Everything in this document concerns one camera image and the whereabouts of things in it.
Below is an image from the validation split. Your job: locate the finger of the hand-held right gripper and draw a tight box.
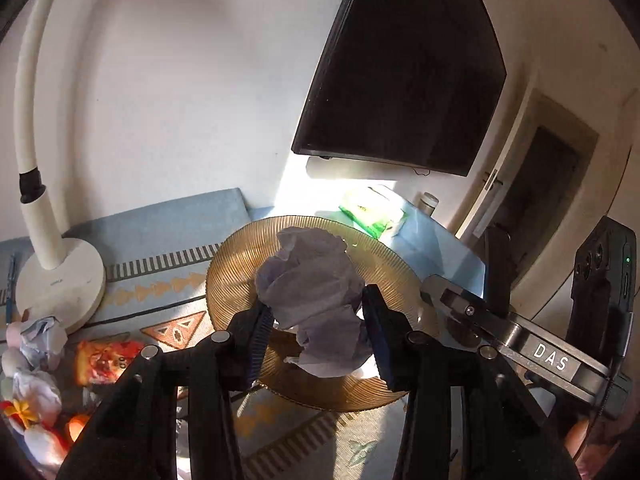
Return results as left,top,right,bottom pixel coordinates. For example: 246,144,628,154
420,274,508,358
484,222,523,320

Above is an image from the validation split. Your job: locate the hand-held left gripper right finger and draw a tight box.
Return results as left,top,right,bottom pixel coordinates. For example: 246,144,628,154
361,284,583,480

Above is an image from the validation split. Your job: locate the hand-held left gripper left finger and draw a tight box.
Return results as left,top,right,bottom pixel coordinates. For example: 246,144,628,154
55,302,275,480

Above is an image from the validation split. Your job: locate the large white tissue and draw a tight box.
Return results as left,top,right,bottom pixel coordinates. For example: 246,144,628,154
254,226,373,378

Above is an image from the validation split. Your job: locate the amber ribbed glass plate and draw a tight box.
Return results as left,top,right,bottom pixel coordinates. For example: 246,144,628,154
205,215,443,413

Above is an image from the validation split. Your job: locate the person's right hand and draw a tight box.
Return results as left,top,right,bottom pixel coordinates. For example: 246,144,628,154
562,417,601,480

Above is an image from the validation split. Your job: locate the white door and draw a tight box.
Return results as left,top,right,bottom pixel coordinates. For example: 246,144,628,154
455,67,636,321

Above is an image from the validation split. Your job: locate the green wet wipes pack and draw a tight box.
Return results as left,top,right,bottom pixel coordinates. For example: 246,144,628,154
338,186,410,240

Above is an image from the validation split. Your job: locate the blue patterned table mat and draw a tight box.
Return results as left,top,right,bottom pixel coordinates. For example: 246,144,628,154
0,187,488,480

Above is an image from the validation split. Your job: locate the red snack packet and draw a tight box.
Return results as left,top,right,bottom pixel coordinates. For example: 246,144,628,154
74,339,148,387

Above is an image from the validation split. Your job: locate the small orange ball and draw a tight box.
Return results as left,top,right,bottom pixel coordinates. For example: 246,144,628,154
66,412,93,443

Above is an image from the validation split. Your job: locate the white desk lamp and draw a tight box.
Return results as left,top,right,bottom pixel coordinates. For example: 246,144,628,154
12,0,107,333

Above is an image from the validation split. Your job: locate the black television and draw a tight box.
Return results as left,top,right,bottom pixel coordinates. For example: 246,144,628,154
291,0,507,177

